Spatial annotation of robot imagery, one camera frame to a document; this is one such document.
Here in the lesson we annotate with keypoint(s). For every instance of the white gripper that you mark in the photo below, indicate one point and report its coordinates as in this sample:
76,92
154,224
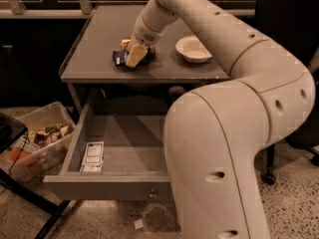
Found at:
145,34

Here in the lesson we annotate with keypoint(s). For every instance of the dark blue rxbar wrapper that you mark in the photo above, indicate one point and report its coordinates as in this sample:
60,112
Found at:
120,58

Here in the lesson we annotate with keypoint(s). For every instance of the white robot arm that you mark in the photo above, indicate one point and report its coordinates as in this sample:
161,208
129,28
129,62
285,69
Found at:
212,134

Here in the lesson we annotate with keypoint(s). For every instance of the grey cabinet counter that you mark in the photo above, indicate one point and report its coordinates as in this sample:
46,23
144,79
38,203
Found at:
90,61

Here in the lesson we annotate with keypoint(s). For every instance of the grey open drawer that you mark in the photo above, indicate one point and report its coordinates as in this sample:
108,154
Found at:
131,129

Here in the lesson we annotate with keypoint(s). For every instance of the metal drawer knob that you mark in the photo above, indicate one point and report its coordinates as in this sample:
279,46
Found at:
153,194

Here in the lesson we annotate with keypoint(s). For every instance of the dark tape roll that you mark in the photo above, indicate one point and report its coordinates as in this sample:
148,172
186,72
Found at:
175,92

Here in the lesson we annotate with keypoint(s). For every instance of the white paper bowl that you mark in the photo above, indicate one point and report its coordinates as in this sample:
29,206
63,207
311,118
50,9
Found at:
192,50

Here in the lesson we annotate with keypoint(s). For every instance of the white paper packet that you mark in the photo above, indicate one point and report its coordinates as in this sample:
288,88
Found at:
93,158

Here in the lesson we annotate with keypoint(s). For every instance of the clear plastic bin with snacks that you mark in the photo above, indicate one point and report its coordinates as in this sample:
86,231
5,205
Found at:
43,146

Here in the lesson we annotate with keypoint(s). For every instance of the black office chair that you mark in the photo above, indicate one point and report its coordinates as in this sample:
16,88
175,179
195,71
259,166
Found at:
294,24

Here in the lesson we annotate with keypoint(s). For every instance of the round floor drain cover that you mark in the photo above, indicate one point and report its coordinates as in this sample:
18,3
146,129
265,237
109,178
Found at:
157,219

